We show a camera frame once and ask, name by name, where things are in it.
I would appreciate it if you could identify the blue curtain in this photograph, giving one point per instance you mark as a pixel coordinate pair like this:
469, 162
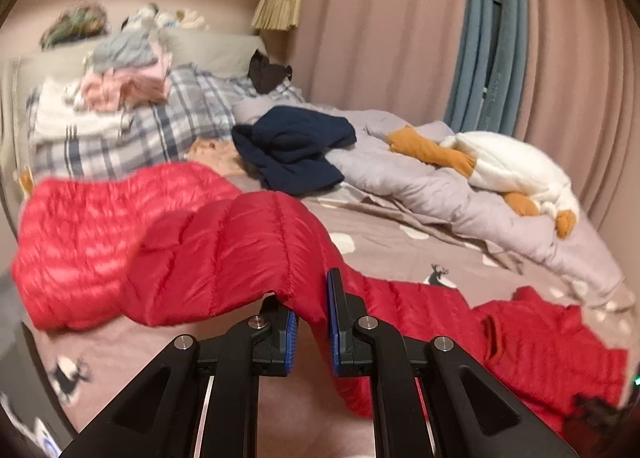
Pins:
487, 38

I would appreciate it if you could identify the navy blue garment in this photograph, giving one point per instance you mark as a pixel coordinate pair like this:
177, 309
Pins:
295, 143

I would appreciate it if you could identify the pink dotted bed sheet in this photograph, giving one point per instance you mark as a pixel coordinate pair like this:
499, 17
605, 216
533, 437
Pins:
400, 248

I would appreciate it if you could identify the black garment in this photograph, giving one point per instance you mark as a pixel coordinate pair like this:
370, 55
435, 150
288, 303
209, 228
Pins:
265, 73

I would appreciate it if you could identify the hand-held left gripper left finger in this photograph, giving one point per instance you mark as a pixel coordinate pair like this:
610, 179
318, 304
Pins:
289, 340

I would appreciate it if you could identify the grey folded garment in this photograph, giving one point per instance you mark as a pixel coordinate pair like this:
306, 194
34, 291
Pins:
125, 50

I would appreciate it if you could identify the pink folded clothes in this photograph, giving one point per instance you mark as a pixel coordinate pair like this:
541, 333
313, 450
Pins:
135, 83

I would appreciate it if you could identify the red down jacket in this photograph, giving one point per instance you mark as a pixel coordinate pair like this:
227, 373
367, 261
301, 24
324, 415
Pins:
210, 258

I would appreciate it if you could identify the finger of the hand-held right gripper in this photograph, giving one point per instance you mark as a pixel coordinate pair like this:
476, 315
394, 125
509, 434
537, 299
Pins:
596, 410

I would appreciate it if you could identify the hanging straw bundle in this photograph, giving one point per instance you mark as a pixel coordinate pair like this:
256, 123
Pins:
278, 3

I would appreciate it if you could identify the grey duvet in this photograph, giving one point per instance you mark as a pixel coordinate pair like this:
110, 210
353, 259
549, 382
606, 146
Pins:
425, 188

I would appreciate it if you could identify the dark green plush toy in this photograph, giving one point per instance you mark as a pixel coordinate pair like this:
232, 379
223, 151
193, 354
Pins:
75, 25

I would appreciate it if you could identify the white goose plush toy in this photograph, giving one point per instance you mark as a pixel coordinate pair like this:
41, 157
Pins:
510, 163

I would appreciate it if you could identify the pink curtain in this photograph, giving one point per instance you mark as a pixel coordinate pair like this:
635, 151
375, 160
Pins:
380, 23

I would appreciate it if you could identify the white folded garment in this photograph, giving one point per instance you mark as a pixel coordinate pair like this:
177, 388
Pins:
65, 113

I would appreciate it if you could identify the white plush toys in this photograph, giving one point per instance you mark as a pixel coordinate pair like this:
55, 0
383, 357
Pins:
165, 17

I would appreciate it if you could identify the peach cloth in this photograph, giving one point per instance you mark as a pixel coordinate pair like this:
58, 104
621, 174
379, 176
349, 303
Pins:
215, 155

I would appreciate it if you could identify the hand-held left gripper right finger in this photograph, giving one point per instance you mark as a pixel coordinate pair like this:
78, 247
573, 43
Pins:
333, 323

